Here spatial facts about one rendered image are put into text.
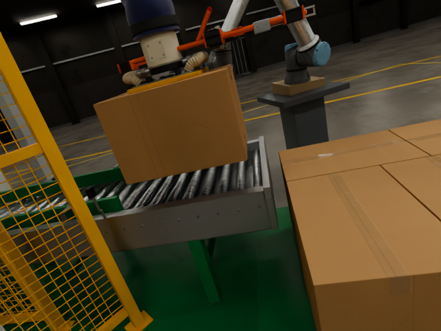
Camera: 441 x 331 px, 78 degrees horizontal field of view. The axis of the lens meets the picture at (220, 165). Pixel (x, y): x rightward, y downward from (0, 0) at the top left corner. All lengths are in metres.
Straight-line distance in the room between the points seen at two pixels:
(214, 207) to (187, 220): 0.14
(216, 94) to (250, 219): 0.54
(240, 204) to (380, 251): 0.54
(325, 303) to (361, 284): 0.11
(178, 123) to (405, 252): 0.92
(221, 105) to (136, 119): 0.38
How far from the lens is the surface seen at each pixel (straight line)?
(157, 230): 1.31
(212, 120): 1.18
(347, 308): 0.88
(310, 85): 2.16
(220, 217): 1.20
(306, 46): 1.97
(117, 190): 1.83
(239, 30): 1.32
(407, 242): 0.93
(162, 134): 1.25
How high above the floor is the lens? 1.13
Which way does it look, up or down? 21 degrees down
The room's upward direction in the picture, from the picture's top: 15 degrees counter-clockwise
